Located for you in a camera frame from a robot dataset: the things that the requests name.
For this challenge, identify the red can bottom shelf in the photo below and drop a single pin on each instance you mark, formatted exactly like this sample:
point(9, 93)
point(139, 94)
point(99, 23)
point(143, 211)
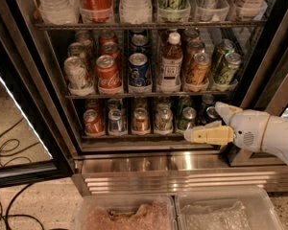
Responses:
point(92, 122)

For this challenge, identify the front white can middle shelf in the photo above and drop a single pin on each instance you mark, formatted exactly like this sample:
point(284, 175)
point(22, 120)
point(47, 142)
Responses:
point(76, 72)

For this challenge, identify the clear plastic bin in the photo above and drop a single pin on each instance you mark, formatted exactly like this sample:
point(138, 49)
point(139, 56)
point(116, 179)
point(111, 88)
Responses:
point(126, 212)
point(226, 208)

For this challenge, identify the gold can shelf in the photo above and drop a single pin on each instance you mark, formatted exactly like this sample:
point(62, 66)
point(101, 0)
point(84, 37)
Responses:
point(193, 47)
point(198, 68)
point(140, 121)

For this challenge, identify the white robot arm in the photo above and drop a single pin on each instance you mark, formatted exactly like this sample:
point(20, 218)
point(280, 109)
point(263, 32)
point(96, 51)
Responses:
point(275, 138)

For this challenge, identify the blue white can bottom shelf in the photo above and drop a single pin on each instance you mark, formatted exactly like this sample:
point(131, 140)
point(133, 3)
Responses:
point(115, 121)

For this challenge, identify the red cola can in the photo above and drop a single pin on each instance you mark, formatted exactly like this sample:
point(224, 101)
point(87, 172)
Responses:
point(111, 49)
point(107, 72)

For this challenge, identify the front red cola can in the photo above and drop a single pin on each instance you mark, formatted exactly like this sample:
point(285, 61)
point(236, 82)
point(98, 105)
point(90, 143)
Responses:
point(107, 72)

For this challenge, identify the clear bottle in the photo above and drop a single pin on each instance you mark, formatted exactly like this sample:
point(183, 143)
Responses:
point(59, 11)
point(135, 11)

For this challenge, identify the clear bottle top left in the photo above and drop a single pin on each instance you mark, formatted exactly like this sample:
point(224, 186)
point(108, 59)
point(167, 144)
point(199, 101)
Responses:
point(59, 11)

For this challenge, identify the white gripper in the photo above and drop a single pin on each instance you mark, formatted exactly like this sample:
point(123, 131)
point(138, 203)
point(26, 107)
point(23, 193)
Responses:
point(248, 129)

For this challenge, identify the clear bottle top middle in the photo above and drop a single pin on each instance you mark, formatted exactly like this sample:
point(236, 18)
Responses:
point(135, 11)

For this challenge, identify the green can shelf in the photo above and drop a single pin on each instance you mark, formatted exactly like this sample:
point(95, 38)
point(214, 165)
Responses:
point(187, 119)
point(222, 48)
point(229, 66)

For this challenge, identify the open glass fridge door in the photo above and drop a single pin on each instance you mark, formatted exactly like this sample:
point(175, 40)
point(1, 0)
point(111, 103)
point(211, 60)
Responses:
point(35, 144)

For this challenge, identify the front gold can middle shelf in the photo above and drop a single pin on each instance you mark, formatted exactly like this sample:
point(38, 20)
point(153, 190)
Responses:
point(198, 68)

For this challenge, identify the right clear plastic bin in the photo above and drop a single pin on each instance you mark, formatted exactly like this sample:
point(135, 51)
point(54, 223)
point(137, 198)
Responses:
point(226, 208)

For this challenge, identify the brown tea bottle white cap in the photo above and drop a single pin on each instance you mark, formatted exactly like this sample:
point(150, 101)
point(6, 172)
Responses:
point(170, 62)

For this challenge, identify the gold can bottom shelf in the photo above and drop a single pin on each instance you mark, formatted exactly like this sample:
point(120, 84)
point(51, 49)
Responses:
point(140, 121)

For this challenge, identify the left clear plastic bin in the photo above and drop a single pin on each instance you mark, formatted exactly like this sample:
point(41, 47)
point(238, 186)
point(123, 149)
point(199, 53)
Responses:
point(126, 212)

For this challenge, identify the front blue can middle shelf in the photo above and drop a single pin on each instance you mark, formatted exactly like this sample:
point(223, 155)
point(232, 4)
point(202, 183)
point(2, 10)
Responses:
point(138, 66)

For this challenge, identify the middle red cola can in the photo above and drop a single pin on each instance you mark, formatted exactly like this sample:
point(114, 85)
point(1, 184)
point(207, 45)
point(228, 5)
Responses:
point(111, 49)

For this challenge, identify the green can bottom shelf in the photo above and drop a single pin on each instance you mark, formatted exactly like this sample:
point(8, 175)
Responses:
point(187, 119)

